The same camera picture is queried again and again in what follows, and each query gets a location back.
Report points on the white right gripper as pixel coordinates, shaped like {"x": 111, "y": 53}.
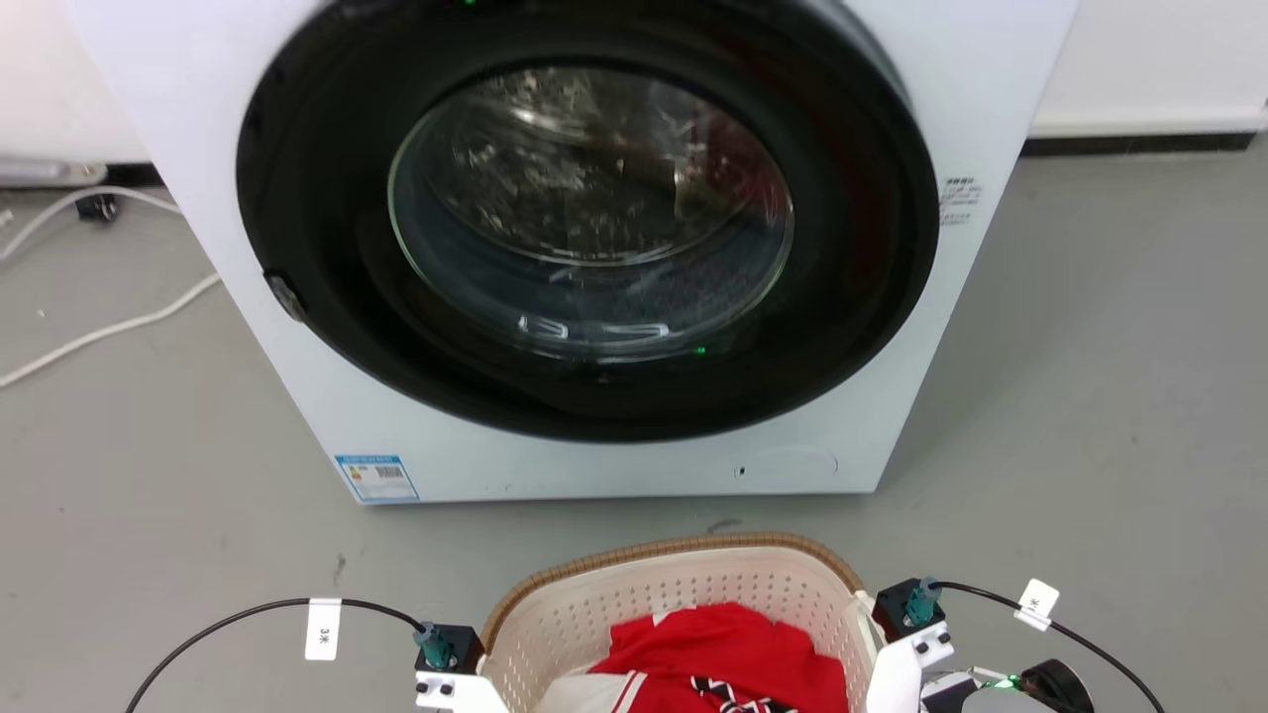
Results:
{"x": 897, "y": 678}

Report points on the white front-load washing machine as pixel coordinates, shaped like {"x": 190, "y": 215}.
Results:
{"x": 248, "y": 376}

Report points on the black round washer door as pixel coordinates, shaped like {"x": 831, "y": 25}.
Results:
{"x": 327, "y": 149}

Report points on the blue energy label sticker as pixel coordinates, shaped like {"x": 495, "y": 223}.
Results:
{"x": 377, "y": 479}

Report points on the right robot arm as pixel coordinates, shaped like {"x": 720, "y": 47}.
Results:
{"x": 1050, "y": 688}

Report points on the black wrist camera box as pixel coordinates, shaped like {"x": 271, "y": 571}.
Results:
{"x": 454, "y": 649}
{"x": 903, "y": 609}

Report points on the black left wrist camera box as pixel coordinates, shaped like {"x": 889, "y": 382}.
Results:
{"x": 454, "y": 649}

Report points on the black plug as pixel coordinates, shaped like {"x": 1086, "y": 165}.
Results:
{"x": 96, "y": 207}

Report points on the white garment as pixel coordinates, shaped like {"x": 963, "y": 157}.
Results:
{"x": 584, "y": 695}

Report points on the small printed text sticker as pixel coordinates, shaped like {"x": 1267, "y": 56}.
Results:
{"x": 957, "y": 198}

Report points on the cream plastic laundry basket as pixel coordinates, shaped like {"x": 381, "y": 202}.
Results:
{"x": 684, "y": 574}

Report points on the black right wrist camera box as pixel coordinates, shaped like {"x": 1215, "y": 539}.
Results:
{"x": 903, "y": 609}

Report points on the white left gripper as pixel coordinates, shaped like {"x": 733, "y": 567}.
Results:
{"x": 451, "y": 693}

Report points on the red garment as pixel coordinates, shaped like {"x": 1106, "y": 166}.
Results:
{"x": 728, "y": 649}

